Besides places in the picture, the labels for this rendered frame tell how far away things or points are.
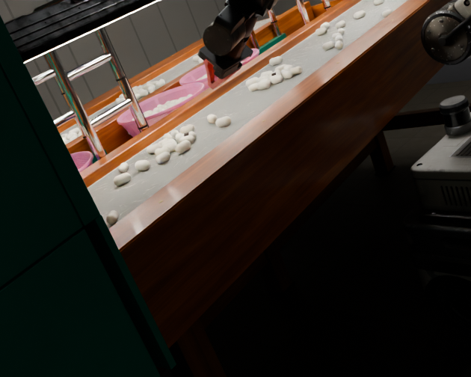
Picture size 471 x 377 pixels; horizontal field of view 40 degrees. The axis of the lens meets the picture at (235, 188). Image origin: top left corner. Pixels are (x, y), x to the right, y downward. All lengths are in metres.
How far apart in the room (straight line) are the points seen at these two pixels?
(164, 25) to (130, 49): 0.27
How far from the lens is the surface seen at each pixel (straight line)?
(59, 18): 1.31
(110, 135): 1.88
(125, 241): 0.97
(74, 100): 1.50
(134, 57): 3.55
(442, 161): 1.56
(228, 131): 1.39
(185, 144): 1.36
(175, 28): 3.73
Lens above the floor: 1.10
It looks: 20 degrees down
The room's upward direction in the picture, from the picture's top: 22 degrees counter-clockwise
